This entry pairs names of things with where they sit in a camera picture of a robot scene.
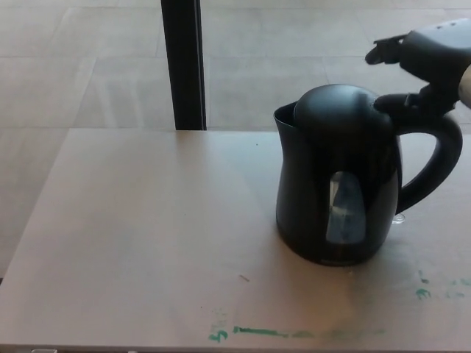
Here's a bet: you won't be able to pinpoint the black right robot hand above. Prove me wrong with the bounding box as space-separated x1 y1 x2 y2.
364 20 471 115

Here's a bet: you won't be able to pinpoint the black electric kettle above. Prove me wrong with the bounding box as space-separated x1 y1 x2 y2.
272 84 464 268

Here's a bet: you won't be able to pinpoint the black vertical post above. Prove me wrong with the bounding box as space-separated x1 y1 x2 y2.
160 0 208 132

